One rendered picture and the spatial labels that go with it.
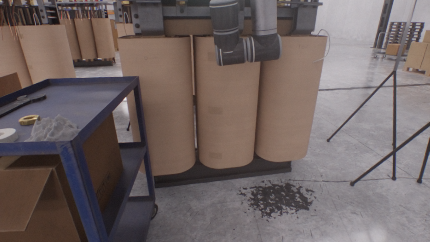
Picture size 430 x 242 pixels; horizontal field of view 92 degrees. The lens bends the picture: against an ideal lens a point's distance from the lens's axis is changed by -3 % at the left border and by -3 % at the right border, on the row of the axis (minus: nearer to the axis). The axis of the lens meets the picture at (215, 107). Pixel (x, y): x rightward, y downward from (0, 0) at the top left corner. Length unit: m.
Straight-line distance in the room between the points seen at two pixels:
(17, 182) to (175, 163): 0.97
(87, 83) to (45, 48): 2.08
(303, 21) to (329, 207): 1.22
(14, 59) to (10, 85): 2.02
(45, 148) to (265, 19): 0.80
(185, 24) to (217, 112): 0.55
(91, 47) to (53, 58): 3.82
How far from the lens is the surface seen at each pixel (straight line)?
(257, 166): 1.81
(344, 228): 1.66
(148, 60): 1.23
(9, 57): 3.49
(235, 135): 1.43
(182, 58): 1.25
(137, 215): 1.44
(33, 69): 3.36
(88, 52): 7.07
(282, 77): 1.41
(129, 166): 1.14
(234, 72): 1.28
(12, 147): 0.66
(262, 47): 0.92
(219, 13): 0.87
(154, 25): 1.24
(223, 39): 0.89
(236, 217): 1.53
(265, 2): 0.91
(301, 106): 1.53
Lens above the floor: 1.15
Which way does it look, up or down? 22 degrees down
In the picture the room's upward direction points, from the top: straight up
